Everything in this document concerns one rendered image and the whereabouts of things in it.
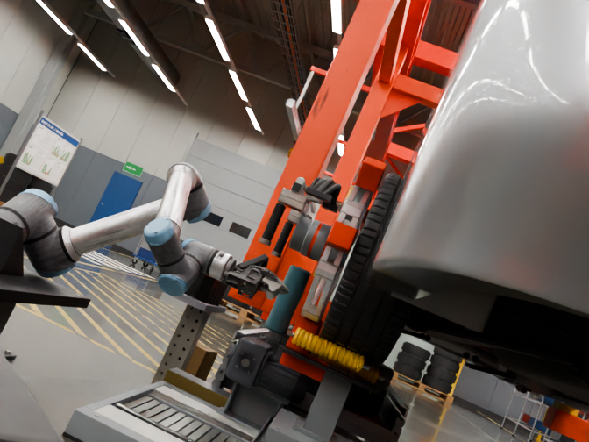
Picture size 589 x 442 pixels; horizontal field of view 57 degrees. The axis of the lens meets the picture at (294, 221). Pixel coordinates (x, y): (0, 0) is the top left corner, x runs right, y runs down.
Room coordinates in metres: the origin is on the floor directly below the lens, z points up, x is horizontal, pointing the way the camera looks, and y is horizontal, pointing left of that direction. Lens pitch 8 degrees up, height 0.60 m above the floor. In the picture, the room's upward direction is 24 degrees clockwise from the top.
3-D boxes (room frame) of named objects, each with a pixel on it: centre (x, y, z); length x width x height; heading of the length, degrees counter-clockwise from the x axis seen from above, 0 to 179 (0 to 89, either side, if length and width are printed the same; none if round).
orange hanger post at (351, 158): (4.43, -0.22, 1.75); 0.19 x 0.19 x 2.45; 82
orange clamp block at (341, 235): (1.65, -0.15, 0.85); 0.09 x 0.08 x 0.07; 172
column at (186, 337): (2.65, 0.25, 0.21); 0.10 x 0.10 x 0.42; 82
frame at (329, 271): (1.97, -0.19, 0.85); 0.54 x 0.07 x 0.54; 172
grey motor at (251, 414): (2.28, -0.20, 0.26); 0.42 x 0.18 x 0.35; 82
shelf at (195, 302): (2.62, 0.25, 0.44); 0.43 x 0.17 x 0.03; 172
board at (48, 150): (10.22, 4.76, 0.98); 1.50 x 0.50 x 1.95; 171
